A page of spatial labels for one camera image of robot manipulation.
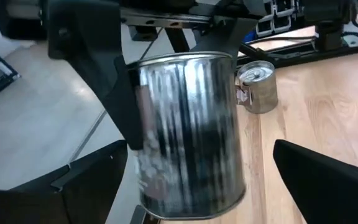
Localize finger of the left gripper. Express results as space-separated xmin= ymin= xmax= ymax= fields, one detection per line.
xmin=196 ymin=17 xmax=260 ymax=63
xmin=47 ymin=0 xmax=145 ymax=151

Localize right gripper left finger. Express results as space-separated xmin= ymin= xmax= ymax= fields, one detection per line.
xmin=16 ymin=139 xmax=129 ymax=224

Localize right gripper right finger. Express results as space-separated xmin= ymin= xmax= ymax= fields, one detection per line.
xmin=273 ymin=139 xmax=358 ymax=224

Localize silver metal candle tin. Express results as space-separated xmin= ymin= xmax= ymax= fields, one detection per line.
xmin=127 ymin=51 xmax=247 ymax=221
xmin=235 ymin=60 xmax=279 ymax=114

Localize white framed storage crates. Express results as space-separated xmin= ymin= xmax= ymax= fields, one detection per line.
xmin=255 ymin=0 xmax=304 ymax=35

